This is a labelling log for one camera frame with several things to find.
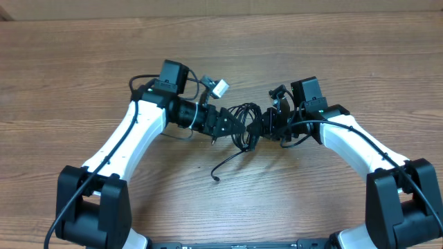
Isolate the black usb cable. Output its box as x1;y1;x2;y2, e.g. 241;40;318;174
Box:
210;102;264;183

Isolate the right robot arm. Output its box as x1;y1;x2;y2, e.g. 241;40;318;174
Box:
247;77;442;248

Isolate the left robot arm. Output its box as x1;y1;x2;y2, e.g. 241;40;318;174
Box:
44;60;246;248

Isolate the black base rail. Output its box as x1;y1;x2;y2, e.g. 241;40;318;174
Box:
148;239;338;249

